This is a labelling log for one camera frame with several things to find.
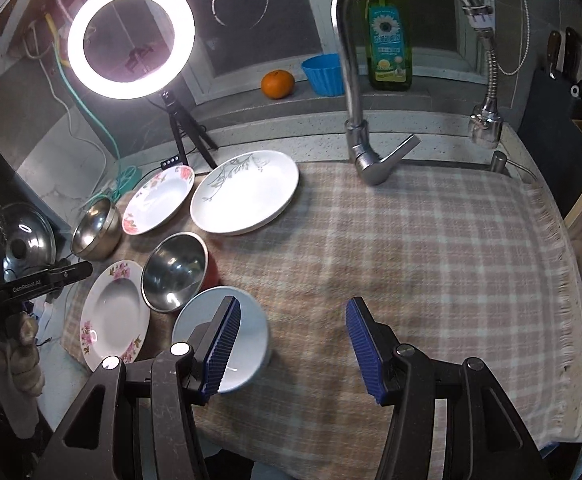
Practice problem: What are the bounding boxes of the orange fruit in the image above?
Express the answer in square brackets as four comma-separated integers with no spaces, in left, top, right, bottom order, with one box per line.
[262,70,295,100]

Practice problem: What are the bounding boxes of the silver steel bowl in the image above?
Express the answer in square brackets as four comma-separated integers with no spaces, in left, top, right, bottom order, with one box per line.
[71,197,122,261]

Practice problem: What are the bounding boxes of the steel bowl red outside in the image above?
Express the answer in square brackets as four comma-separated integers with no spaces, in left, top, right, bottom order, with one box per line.
[142,232,220,313]

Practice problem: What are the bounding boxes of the large white leaf-print plate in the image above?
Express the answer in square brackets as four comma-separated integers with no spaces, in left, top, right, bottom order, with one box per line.
[190,150,300,236]

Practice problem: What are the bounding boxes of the white plate pink flowers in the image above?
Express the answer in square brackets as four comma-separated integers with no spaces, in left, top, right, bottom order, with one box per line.
[122,165,195,236]

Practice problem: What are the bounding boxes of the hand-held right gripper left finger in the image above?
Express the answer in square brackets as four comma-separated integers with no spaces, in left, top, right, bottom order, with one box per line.
[34,296,244,480]

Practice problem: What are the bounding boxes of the checkered beige cloth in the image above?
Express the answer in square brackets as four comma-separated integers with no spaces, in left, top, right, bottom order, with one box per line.
[61,160,582,468]

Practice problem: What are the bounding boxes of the person's left hand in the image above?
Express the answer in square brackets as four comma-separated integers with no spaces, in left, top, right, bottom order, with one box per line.
[1,310,47,399]

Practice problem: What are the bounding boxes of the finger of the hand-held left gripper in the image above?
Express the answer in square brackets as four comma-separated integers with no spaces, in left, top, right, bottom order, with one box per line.
[46,260,93,293]

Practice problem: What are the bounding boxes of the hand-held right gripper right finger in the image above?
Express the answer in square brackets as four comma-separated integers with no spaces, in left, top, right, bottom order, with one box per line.
[345,296,554,480]

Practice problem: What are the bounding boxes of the dark knife rack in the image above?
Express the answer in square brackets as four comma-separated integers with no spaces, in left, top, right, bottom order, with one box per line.
[518,67,582,211]

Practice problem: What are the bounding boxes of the blue ribbed plastic bowl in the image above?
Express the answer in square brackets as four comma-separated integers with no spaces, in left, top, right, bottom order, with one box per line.
[301,53,346,97]

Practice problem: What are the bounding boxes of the pale blue ceramic bowl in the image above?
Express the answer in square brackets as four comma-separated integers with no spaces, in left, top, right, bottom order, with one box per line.
[172,286,273,394]

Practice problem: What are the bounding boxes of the flexible faucet sprayer head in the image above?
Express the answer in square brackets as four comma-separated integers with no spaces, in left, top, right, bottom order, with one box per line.
[463,4,506,150]

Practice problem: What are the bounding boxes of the chrome kitchen faucet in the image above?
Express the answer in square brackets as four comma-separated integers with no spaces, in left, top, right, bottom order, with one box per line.
[332,0,492,187]

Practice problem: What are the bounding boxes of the green dish soap bottle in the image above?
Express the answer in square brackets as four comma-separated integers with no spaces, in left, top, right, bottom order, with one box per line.
[361,0,414,92]

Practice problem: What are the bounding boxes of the dark handled knife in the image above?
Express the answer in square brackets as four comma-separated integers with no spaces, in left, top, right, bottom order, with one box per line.
[546,29,564,81]

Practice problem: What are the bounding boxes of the white cable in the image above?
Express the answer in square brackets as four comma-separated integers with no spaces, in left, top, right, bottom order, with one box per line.
[36,45,112,181]

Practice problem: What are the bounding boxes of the white plate pale flowers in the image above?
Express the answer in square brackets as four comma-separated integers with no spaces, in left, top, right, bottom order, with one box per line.
[80,260,151,372]

